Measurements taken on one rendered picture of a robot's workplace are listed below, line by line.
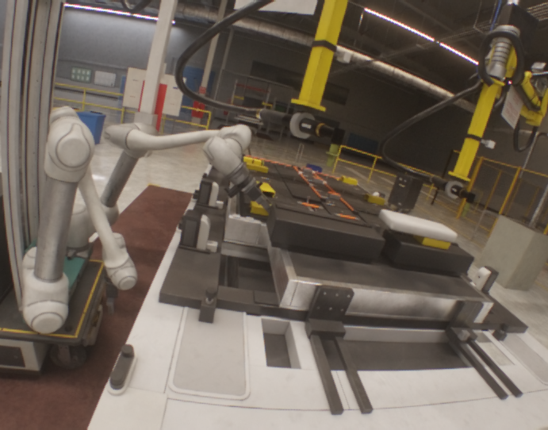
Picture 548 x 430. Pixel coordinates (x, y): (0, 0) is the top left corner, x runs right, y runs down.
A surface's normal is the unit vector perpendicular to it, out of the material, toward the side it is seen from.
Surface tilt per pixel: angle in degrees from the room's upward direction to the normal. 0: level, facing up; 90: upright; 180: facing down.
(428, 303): 90
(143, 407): 0
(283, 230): 90
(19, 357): 90
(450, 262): 90
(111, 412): 0
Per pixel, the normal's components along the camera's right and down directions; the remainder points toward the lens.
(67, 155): 0.71, 0.25
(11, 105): 0.28, 0.37
